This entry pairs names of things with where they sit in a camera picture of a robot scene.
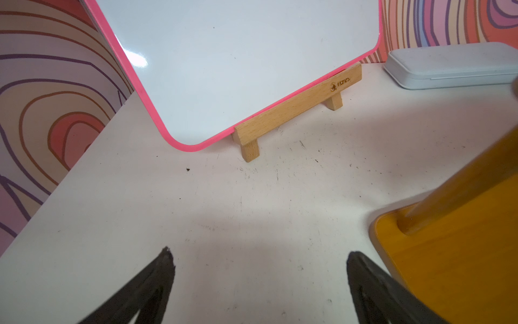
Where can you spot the yellow wooden two-tier shelf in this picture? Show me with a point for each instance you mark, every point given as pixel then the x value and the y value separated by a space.
pixel 456 251

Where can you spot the pink framed whiteboard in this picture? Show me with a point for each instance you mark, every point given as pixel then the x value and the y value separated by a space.
pixel 202 67

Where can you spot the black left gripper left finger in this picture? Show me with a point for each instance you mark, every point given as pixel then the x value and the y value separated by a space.
pixel 144 298

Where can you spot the wooden whiteboard easel stand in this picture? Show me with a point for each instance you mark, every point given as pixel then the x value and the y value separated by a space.
pixel 327 92

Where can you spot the white plastic pencil case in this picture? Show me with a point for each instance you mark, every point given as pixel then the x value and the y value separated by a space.
pixel 476 64

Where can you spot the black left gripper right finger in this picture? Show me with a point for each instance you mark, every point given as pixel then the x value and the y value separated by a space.
pixel 379 298

